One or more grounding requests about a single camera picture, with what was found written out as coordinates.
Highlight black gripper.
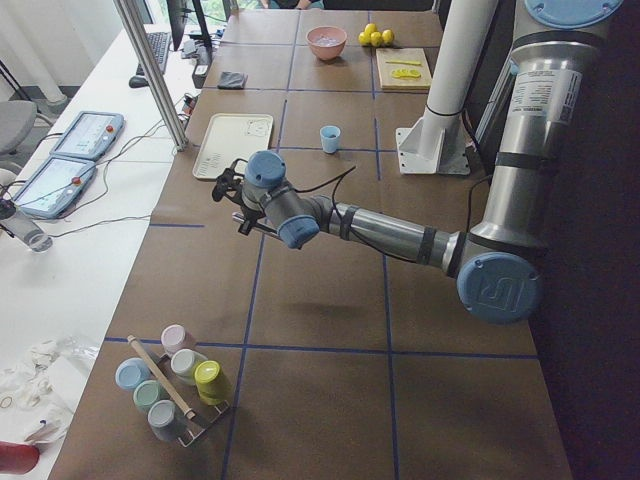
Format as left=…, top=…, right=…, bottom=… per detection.
left=239, top=198, right=265, bottom=234

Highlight steel muddler with black tip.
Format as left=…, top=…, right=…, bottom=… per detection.
left=232, top=212, right=278, bottom=238

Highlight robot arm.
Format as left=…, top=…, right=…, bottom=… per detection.
left=232, top=1, right=621, bottom=324

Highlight light blue plastic cup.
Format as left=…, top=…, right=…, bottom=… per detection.
left=319, top=125, right=341, bottom=154

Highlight pink cup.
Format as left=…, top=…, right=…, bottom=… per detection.
left=160, top=324, right=196, bottom=357

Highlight white cup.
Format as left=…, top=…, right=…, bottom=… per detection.
left=171, top=348, right=208, bottom=386

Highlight yellow-green cup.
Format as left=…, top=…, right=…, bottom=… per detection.
left=194, top=360, right=232, bottom=406

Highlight mint green cup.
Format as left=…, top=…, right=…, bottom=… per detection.
left=133, top=379, right=169, bottom=413

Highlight pile of clear ice cubes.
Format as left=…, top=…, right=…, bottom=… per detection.
left=310, top=30, right=342, bottom=48

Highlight grey cup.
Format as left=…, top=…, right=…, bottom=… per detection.
left=147, top=399, right=188, bottom=442

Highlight white bear tray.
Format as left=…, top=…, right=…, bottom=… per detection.
left=192, top=113, right=273, bottom=180

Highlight grey folded cloth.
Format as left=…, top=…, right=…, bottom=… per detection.
left=217, top=71, right=248, bottom=90

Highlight upper blue teach pendant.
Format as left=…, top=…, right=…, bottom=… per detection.
left=51, top=111, right=125, bottom=161

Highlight blue teach pendant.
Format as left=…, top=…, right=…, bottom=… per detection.
left=51, top=111, right=125, bottom=161
left=13, top=155, right=96, bottom=219

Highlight black computer mouse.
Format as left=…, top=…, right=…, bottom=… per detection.
left=128, top=75, right=149, bottom=89

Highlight lower blue teach pendant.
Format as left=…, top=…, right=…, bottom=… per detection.
left=13, top=155, right=96, bottom=219

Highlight pink bowl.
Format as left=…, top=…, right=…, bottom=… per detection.
left=306, top=26, right=347, bottom=61

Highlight black keyboard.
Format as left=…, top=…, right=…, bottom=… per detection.
left=146, top=32, right=171, bottom=73

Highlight wooden cutting board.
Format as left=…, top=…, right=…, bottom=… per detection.
left=376, top=48, right=432, bottom=91

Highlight lemon slices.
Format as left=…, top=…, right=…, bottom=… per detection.
left=390, top=68, right=421, bottom=79

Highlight clear water bottle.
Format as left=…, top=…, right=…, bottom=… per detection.
left=0, top=199, right=53, bottom=253

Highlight yellow lemon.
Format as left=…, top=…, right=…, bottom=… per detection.
left=381, top=29, right=395, bottom=45
left=369, top=31, right=383, bottom=48
left=363, top=23, right=378, bottom=35
left=358, top=31, right=371, bottom=46

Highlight yellow plastic knife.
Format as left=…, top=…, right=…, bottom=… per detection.
left=385, top=59, right=422, bottom=66

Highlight red bottle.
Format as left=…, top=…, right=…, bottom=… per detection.
left=0, top=441, right=40, bottom=475

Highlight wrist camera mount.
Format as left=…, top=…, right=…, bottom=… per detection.
left=212, top=158, right=246, bottom=205

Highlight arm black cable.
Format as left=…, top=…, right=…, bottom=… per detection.
left=294, top=164, right=357, bottom=201

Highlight aluminium frame post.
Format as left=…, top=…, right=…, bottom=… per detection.
left=114, top=0, right=188, bottom=151

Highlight wire cup rack wooden handle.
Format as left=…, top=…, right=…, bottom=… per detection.
left=126, top=334, right=232, bottom=448

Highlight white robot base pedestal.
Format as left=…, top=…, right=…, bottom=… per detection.
left=396, top=0, right=498, bottom=176

